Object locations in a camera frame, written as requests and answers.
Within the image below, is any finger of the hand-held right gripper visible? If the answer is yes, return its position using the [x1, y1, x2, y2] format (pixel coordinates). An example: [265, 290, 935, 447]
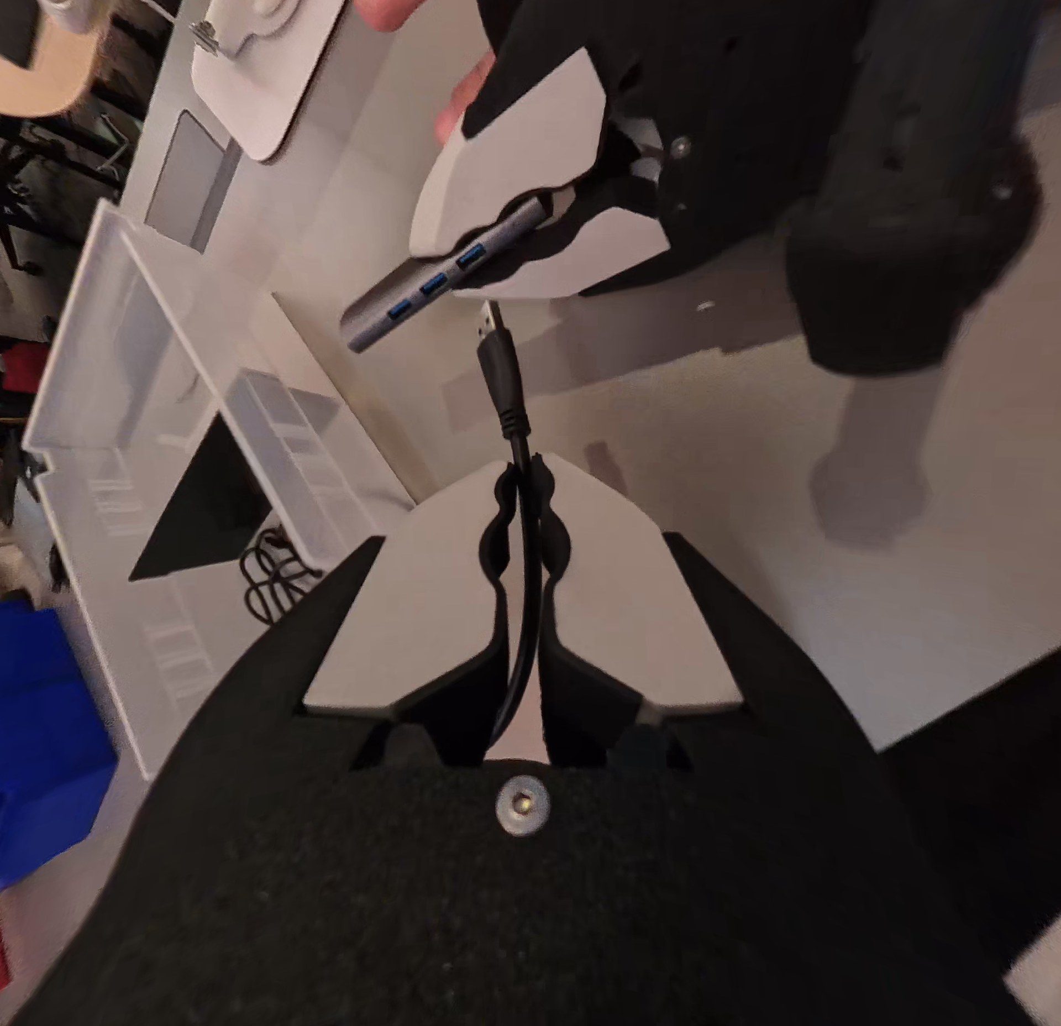
[408, 48, 612, 261]
[451, 203, 673, 301]

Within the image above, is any black bin divider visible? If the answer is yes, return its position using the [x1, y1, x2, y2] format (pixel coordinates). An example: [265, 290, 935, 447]
[128, 412, 275, 583]

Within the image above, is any thin black cable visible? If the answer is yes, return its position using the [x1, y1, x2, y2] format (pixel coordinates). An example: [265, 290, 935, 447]
[239, 527, 326, 626]

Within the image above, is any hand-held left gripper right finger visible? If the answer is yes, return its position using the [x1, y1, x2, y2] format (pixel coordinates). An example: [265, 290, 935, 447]
[530, 452, 744, 767]

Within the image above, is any clear plastic bin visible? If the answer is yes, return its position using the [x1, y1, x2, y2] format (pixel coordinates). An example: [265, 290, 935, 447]
[20, 199, 417, 784]

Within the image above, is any grey USB hub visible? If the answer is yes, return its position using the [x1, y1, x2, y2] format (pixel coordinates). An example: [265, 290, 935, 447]
[338, 195, 555, 357]

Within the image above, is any thick black cable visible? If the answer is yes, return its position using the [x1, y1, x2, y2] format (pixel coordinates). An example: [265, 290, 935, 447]
[475, 299, 550, 747]

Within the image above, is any grey desk cable flap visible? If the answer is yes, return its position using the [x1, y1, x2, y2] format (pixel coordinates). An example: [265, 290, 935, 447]
[143, 108, 243, 253]

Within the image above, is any black flat panel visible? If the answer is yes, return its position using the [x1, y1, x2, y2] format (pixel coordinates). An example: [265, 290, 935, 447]
[0, 0, 40, 71]

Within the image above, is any person's black clothing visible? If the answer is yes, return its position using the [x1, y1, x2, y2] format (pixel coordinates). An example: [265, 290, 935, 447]
[877, 643, 1061, 973]

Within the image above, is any blue plastic bin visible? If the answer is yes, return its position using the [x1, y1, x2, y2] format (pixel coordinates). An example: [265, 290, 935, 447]
[0, 597, 119, 892]

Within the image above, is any grey desk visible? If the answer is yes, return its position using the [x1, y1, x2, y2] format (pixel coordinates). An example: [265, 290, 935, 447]
[0, 0, 1061, 1011]

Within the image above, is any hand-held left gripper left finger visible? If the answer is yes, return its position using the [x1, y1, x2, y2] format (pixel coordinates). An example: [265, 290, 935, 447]
[302, 459, 519, 767]

